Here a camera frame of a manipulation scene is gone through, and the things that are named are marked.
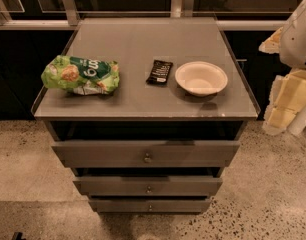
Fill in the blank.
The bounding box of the grey top drawer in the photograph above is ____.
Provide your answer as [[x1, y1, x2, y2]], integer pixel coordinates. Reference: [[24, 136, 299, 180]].
[[52, 140, 240, 168]]

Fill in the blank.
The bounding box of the grey drawer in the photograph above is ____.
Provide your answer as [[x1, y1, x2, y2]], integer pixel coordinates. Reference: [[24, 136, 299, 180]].
[[89, 198, 211, 213], [74, 176, 222, 196], [52, 140, 240, 168]]

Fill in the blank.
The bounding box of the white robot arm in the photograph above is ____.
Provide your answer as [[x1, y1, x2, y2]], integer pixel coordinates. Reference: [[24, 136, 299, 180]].
[[259, 0, 306, 135]]

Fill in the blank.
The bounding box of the grey drawer cabinet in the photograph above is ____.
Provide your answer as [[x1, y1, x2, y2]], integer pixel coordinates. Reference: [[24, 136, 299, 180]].
[[33, 18, 260, 201]]

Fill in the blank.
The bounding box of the top drawer metal knob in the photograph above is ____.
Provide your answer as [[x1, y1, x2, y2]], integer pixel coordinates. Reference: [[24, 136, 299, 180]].
[[143, 153, 152, 163]]

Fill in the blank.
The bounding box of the grey middle drawer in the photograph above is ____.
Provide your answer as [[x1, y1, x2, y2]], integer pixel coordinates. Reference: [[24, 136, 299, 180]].
[[74, 176, 222, 196]]

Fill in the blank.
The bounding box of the grey bottom drawer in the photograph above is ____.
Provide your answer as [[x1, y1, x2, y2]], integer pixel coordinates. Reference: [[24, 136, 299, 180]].
[[89, 198, 211, 213]]

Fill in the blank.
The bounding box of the white pillar base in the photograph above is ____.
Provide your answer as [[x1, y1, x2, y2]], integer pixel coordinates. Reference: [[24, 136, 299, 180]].
[[288, 106, 306, 135]]

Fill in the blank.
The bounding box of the white paper bowl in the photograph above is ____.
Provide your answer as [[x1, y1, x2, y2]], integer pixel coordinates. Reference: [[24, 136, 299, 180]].
[[175, 61, 228, 97]]

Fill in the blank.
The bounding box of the black snack bar wrapper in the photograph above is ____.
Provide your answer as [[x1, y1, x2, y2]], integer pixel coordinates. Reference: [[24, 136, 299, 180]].
[[146, 60, 173, 85]]

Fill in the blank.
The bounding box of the metal window railing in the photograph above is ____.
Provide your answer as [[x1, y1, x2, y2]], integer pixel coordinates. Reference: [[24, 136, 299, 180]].
[[0, 0, 302, 31]]

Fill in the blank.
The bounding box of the green chip bag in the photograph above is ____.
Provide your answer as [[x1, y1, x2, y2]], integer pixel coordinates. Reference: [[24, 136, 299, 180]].
[[41, 55, 120, 95]]

